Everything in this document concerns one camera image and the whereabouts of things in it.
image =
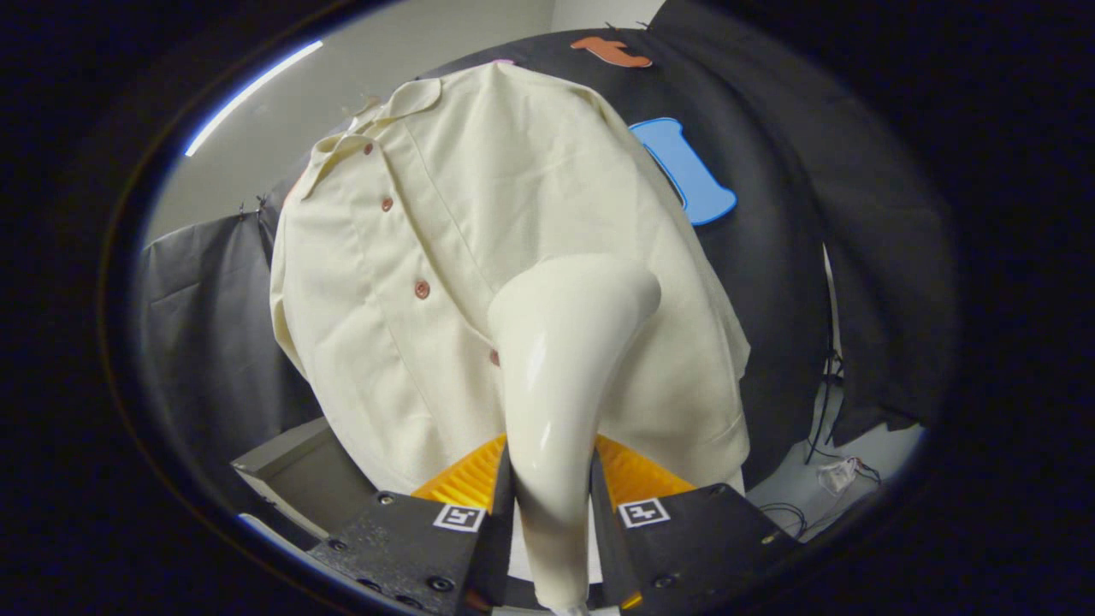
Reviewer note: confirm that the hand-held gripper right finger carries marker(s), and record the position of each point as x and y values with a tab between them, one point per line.
693	539

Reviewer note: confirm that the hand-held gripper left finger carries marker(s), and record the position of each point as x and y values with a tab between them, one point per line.
411	539

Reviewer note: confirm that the cream button-up shirt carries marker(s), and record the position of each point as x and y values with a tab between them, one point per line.
479	188

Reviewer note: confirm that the grey table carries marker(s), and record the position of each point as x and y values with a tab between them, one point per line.
308	479

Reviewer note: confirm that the white crumpled object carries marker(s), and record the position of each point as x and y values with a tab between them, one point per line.
838	475

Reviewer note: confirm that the thin metal pole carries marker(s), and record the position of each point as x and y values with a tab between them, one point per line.
831	291

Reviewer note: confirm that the black backdrop cloth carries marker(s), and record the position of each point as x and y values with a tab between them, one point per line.
855	214

